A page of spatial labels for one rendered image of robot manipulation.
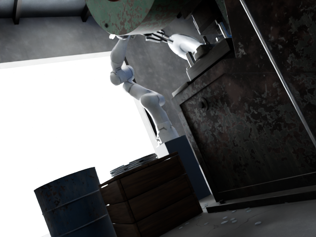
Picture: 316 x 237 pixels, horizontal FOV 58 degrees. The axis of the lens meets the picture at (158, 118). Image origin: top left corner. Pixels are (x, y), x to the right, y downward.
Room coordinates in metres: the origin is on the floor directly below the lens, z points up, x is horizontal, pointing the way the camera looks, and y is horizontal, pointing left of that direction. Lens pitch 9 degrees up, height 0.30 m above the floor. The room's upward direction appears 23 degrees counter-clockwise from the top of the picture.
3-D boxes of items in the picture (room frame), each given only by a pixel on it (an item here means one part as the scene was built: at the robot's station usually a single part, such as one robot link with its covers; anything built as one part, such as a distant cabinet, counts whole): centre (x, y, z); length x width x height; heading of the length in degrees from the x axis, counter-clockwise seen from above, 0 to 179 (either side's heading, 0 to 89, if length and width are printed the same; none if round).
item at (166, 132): (2.14, 0.00, 0.52); 0.22 x 0.19 x 0.14; 25
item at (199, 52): (1.34, -0.36, 0.76); 0.17 x 0.06 x 0.10; 126
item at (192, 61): (1.44, -0.28, 0.75); 0.03 x 0.03 x 0.10; 36
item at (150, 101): (2.07, 0.00, 0.71); 0.18 x 0.11 x 0.25; 149
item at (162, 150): (2.10, -0.02, 0.23); 0.18 x 0.18 x 0.45; 25
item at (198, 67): (1.44, -0.50, 0.68); 0.45 x 0.30 x 0.06; 126
